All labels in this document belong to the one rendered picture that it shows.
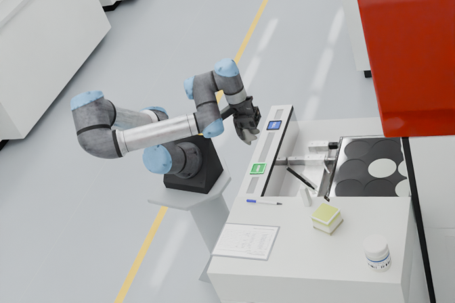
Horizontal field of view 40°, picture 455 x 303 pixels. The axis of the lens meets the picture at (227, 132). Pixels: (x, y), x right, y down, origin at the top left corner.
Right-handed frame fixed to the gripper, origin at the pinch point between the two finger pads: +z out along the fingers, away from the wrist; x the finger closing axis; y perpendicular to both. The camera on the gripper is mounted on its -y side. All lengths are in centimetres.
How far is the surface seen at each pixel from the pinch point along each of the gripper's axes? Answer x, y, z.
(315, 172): 6.3, 20.1, 21.9
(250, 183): -7.5, -0.7, 14.2
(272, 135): 20.1, 0.9, 14.2
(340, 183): -2.1, 31.6, 20.0
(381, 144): 19, 44, 20
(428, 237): -16, 62, 33
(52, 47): 212, -257, 67
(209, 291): 9, -56, 108
